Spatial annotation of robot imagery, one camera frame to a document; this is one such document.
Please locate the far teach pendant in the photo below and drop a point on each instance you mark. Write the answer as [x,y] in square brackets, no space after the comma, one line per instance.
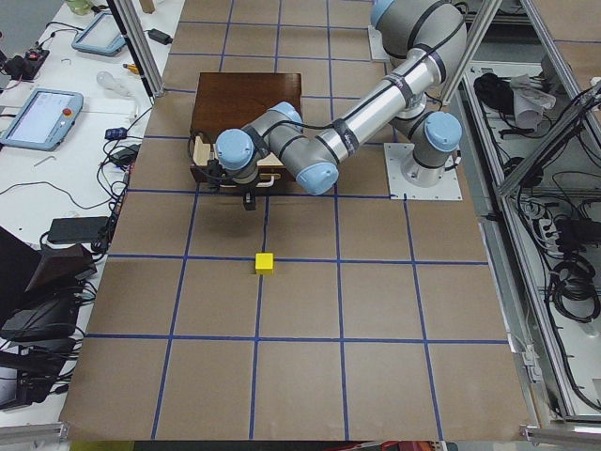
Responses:
[102,36]

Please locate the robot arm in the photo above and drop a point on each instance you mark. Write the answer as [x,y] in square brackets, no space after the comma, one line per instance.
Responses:
[427,38]

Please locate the aluminium frame post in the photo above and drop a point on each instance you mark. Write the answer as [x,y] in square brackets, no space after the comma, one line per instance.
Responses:
[131,30]

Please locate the yellow block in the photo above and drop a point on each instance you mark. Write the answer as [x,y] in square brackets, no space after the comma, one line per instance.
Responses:
[264,263]

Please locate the black laptop power brick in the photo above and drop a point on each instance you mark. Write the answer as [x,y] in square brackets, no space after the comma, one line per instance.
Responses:
[77,229]

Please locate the dark wooden drawer cabinet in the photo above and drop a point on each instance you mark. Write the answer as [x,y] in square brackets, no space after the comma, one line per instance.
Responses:
[230,100]

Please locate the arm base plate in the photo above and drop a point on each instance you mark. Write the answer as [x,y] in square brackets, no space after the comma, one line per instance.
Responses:
[408,180]

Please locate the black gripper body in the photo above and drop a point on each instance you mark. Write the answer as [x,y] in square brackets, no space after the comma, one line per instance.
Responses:
[248,200]

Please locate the near teach pendant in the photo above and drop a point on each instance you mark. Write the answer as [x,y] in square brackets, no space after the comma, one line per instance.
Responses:
[44,121]

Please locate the light wood drawer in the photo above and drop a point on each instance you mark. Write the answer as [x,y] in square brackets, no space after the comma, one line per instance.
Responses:
[236,149]

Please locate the black power adapter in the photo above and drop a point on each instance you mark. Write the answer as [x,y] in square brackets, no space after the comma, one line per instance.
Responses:
[159,36]

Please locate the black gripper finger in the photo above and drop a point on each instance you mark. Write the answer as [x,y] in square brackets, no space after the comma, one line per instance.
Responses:
[249,200]

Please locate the teach pendant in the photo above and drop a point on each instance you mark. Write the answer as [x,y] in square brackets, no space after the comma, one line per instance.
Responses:
[102,36]
[44,121]

